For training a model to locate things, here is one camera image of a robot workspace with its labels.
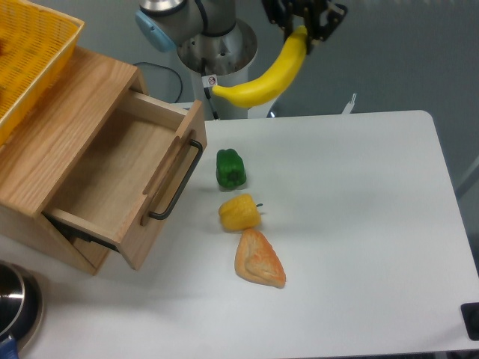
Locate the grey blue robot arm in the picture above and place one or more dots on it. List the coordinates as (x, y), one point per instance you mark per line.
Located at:
(168, 24)

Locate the wooden drawer cabinet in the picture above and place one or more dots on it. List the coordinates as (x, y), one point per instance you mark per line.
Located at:
(43, 149)

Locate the triangular bread pastry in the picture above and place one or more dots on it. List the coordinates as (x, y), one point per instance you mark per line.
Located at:
(257, 262)

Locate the open wooden top drawer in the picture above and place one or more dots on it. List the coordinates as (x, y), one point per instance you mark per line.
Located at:
(121, 191)

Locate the green bell pepper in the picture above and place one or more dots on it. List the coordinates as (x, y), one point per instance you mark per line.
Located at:
(230, 169)

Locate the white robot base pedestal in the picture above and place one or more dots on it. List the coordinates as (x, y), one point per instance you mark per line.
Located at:
(227, 59)

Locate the yellow banana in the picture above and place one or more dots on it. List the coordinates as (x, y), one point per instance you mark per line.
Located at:
(275, 80)

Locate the yellow bell pepper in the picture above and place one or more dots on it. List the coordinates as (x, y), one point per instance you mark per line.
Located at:
(239, 213)

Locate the blue object bottom left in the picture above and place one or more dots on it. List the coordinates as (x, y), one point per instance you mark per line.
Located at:
(8, 348)

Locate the metal pot with lid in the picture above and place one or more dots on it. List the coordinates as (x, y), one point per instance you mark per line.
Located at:
(22, 305)

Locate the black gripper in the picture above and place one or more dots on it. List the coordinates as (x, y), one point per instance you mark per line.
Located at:
(321, 17)

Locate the yellow plastic mesh basket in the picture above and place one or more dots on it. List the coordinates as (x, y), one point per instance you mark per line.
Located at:
(36, 44)

